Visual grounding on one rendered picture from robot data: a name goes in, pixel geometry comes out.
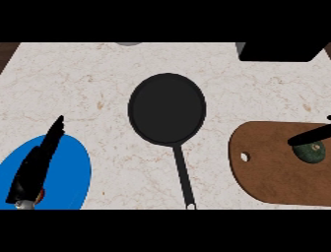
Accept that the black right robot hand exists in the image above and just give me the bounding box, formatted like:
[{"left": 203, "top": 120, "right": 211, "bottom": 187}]
[{"left": 287, "top": 112, "right": 331, "bottom": 149}]

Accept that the blue plate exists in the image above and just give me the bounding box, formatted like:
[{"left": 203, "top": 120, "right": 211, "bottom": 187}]
[{"left": 0, "top": 133, "right": 93, "bottom": 211}]

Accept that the black appliance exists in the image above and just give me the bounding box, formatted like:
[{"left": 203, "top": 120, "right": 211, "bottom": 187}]
[{"left": 235, "top": 42, "right": 330, "bottom": 63}]

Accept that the green squash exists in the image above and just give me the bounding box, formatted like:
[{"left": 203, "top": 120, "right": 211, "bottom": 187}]
[{"left": 290, "top": 141, "right": 327, "bottom": 164}]

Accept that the brown wooden cutting board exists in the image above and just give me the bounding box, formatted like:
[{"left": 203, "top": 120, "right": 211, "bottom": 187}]
[{"left": 226, "top": 120, "right": 331, "bottom": 209}]

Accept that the black frying pan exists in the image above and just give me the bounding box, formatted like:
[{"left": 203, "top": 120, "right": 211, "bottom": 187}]
[{"left": 126, "top": 72, "right": 207, "bottom": 211}]

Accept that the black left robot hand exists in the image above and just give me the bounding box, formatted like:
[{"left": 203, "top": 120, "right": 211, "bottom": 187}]
[{"left": 4, "top": 114, "right": 66, "bottom": 205}]

